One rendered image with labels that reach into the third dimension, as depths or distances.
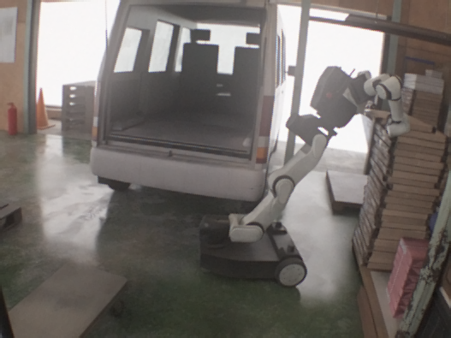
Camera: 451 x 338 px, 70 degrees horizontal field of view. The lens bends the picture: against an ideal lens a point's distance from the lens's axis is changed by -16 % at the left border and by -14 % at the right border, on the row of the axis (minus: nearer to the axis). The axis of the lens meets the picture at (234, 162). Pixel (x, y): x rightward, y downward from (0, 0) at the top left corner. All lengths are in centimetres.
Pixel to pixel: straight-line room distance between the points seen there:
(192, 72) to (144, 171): 211
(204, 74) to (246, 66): 53
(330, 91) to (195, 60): 276
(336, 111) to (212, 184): 110
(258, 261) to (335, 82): 116
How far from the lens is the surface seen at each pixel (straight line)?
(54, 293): 190
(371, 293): 232
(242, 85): 460
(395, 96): 188
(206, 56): 466
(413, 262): 201
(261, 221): 235
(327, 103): 221
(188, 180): 280
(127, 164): 296
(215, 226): 231
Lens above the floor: 132
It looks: 16 degrees down
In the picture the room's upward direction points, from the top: 6 degrees clockwise
